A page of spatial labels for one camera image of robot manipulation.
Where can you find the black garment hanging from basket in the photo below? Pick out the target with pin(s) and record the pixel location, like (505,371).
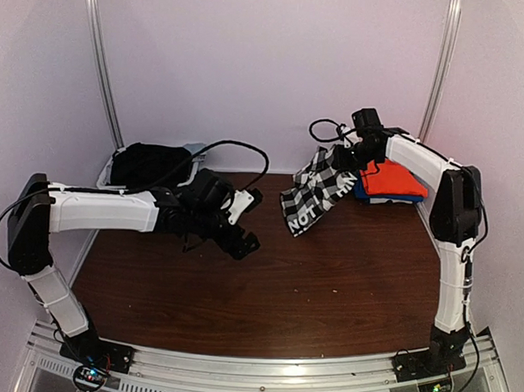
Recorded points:
(140,164)

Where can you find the grey garment in basket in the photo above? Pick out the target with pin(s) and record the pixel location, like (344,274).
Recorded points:
(196,151)

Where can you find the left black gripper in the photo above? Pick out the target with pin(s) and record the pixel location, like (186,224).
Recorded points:
(242,249)

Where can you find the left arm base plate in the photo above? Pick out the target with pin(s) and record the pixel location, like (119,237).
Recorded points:
(88,348)

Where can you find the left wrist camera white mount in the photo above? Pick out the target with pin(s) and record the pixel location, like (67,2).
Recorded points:
(241,202)

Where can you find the right aluminium frame post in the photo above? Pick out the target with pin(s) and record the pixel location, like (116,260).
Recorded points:
(448,44)

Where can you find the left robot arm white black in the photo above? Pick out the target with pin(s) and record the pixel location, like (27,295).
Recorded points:
(44,208)

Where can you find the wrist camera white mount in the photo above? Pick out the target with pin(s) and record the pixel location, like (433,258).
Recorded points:
(344,134)
(241,202)

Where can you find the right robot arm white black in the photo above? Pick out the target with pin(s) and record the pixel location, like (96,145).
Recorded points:
(452,212)

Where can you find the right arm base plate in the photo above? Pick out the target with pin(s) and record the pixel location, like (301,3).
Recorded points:
(438,359)

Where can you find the aluminium frame post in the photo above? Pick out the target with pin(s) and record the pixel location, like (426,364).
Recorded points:
(103,79)
(448,44)

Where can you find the left aluminium frame post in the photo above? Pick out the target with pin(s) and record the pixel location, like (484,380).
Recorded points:
(103,79)

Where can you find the black white checkered cloth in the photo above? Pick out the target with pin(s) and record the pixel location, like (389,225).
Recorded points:
(316,189)

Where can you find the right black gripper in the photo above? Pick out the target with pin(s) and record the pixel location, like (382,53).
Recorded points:
(341,162)

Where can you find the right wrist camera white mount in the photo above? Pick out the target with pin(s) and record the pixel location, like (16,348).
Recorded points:
(344,134)

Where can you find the front aluminium rail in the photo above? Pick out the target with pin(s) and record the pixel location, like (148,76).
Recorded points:
(158,370)

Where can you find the orange t-shirt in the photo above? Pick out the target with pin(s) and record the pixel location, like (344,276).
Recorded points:
(389,178)

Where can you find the white plastic laundry basket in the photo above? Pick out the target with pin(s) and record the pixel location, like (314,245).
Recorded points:
(102,181)

